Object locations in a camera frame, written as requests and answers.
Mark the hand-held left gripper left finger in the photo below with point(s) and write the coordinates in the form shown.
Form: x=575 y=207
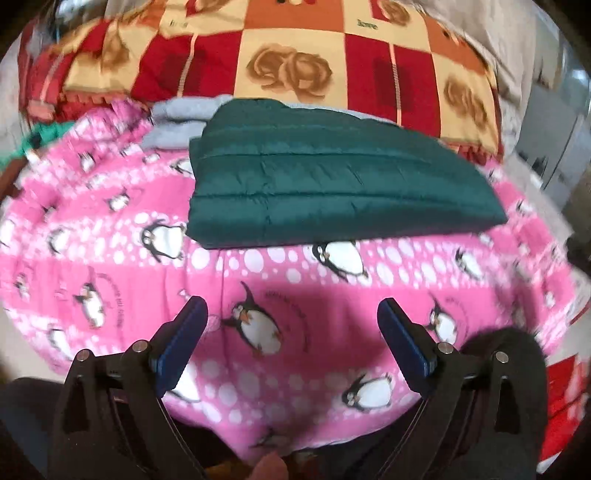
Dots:
x=180 y=346

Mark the pink penguin print blanket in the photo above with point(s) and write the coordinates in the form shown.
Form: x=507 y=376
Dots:
x=138 y=277

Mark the rose patterned checked blanket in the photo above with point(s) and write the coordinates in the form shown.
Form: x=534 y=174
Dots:
x=295 y=46

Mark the beige cloth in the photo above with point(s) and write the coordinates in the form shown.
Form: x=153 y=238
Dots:
x=498 y=37

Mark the red bag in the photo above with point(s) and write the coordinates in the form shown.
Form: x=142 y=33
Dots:
x=563 y=392

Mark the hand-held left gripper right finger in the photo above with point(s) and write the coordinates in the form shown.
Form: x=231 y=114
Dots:
x=406 y=346

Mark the grey cloth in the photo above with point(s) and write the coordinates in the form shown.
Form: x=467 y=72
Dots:
x=175 y=124

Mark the green puffer jacket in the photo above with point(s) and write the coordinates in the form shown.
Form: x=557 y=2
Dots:
x=323 y=184

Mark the white refrigerator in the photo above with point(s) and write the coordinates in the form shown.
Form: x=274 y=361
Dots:
x=554 y=138

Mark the bright green cloth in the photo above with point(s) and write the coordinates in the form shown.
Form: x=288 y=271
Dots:
x=44 y=134

